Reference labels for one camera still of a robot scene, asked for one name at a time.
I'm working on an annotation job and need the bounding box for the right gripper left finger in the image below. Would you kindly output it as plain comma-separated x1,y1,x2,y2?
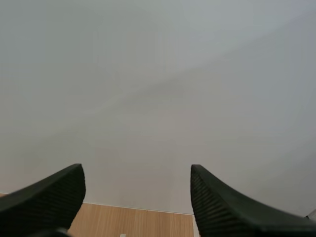
0,163,86,237

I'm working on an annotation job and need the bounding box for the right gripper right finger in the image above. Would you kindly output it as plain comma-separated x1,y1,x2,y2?
190,164,316,237

